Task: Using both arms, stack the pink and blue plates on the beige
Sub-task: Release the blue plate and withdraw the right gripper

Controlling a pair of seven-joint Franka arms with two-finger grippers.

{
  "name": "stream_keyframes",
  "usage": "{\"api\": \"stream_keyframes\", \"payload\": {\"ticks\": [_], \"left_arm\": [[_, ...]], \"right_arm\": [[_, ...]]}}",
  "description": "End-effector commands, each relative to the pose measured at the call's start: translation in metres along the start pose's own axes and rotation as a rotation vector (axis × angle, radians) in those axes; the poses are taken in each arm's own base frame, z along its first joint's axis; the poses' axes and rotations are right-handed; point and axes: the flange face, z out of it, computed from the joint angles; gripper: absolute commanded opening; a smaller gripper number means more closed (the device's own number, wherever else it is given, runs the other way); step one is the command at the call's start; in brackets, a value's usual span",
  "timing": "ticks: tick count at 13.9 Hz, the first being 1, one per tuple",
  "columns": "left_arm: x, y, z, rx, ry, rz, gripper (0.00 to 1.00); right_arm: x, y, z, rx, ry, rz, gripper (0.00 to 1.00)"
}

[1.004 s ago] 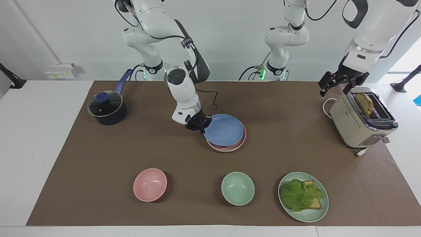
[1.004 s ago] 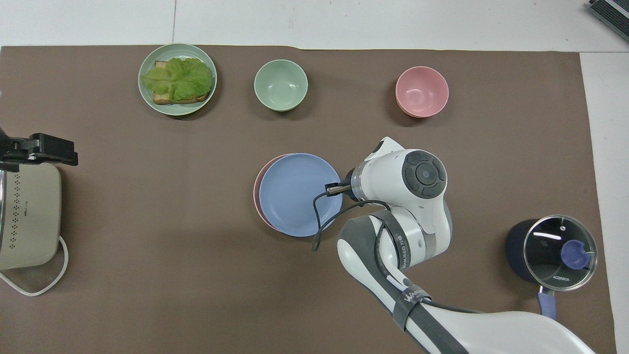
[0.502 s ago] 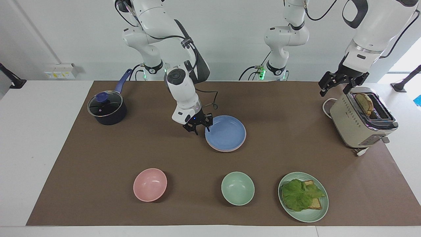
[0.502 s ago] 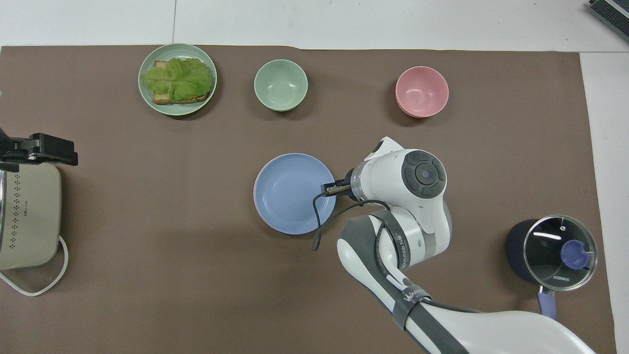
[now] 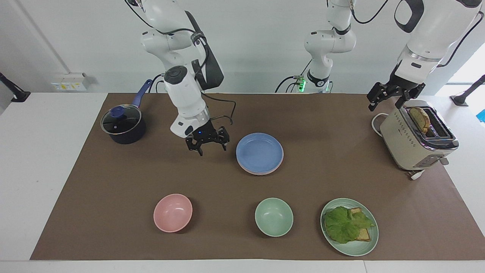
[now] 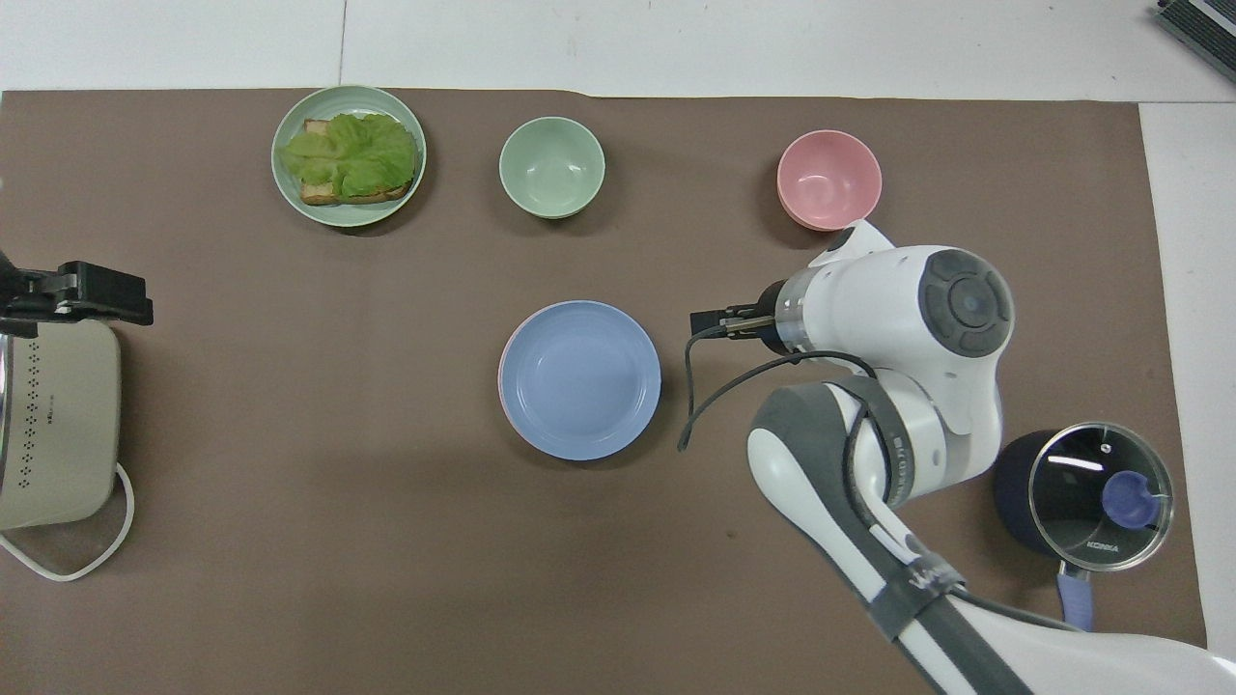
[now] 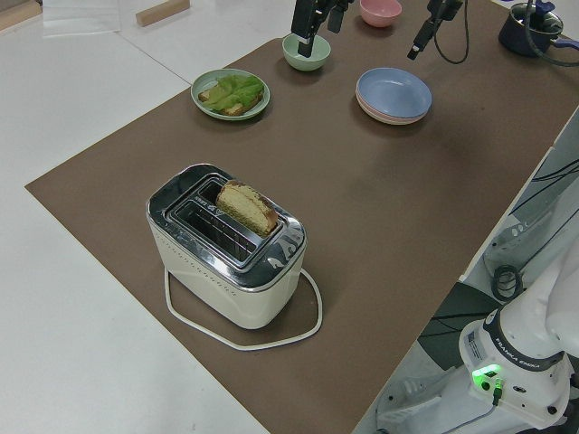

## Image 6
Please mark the green bowl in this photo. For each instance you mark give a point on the green bowl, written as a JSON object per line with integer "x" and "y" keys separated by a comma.
{"x": 551, "y": 166}

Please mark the blue plate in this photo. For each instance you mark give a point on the blue plate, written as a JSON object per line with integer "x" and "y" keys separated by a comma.
{"x": 579, "y": 379}

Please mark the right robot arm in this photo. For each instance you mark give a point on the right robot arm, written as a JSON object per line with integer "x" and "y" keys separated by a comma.
{"x": 898, "y": 319}

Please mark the black stand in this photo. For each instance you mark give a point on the black stand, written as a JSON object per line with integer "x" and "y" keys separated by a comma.
{"x": 101, "y": 290}

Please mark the glass lid with blue knob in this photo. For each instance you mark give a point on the glass lid with blue knob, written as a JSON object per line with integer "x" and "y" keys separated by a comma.
{"x": 1101, "y": 494}

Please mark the green lettuce leaf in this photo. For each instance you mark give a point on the green lettuce leaf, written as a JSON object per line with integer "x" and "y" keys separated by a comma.
{"x": 352, "y": 150}

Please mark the dark blue pot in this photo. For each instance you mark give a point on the dark blue pot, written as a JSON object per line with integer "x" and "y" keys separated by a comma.
{"x": 1014, "y": 492}

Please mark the green plate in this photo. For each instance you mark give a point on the green plate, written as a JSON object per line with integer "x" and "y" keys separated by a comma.
{"x": 294, "y": 198}

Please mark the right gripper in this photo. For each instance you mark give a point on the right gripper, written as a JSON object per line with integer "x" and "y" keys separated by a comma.
{"x": 772, "y": 323}

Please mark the toast slice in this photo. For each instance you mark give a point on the toast slice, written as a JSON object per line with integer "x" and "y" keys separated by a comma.
{"x": 323, "y": 194}

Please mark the pink bowl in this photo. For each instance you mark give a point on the pink bowl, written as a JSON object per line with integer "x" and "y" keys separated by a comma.
{"x": 828, "y": 179}

